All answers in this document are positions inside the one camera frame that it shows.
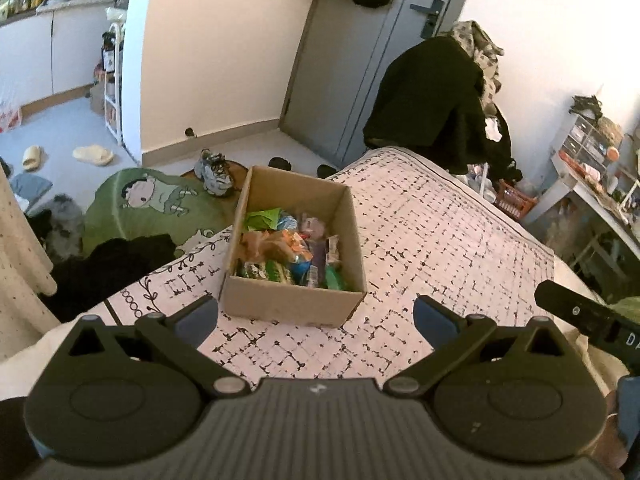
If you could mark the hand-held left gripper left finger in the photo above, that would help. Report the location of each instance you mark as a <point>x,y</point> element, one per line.
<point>197,317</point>

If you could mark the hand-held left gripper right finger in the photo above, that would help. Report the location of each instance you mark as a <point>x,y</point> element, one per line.
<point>435,317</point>

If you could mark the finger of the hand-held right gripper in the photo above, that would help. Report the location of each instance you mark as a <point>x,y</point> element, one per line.
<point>567,305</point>

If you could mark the green white snack packet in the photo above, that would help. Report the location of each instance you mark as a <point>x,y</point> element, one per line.
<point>262,271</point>

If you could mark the brown cardboard box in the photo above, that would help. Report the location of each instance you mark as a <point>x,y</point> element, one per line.
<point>295,305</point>

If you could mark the orange brown biscuit packet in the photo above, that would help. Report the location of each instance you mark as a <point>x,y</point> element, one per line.
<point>272,246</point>

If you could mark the blue green plum packet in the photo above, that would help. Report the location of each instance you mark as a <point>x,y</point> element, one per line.
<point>297,260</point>

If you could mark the white purple long packet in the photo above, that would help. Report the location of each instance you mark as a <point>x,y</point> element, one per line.
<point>325,260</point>

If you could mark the pink clear snack packet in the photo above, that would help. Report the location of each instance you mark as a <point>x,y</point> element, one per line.
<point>316,226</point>

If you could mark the green jacket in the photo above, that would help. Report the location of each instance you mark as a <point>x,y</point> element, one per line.
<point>627,306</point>

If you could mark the black cloth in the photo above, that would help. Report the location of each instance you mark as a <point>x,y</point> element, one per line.
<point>110,270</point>

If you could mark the white desk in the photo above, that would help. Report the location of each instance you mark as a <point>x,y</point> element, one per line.
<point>590,195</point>

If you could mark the orange plastic basket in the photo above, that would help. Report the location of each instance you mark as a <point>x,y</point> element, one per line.
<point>515,201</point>

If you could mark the grey sneakers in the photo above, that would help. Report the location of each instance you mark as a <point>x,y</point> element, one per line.
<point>215,172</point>

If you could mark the grey drawer organizer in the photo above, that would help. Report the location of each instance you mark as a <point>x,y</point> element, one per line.
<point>582,140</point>

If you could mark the grey clothes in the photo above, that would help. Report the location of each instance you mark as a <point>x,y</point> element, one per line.
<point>60,225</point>

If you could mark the black shoe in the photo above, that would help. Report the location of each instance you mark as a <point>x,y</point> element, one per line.
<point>327,170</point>
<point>279,163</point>

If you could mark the door stop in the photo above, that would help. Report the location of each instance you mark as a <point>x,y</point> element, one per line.
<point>189,132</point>

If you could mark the dotted cream curtain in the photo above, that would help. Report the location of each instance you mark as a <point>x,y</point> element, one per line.
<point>22,250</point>

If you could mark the cream slipper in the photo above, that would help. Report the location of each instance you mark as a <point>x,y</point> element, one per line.
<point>94,155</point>

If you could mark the blue grey cloth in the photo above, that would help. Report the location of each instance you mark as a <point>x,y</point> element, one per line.
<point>31,187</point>

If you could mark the black coat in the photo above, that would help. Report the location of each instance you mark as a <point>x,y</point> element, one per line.
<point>435,105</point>

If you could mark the yellow slipper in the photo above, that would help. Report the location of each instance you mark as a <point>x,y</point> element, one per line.
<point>32,157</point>

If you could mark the white shelf rack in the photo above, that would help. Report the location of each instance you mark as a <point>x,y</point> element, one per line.
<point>114,75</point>

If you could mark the grey door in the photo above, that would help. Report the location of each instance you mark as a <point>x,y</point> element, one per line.
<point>360,70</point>

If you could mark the checkered beige scarf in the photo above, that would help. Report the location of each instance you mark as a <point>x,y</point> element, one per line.
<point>480,55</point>

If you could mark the red white plastic bag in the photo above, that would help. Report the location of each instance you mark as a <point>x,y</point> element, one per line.
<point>10,119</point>

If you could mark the white kitchen cabinet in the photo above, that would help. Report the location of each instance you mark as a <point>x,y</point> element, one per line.
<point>50,55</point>

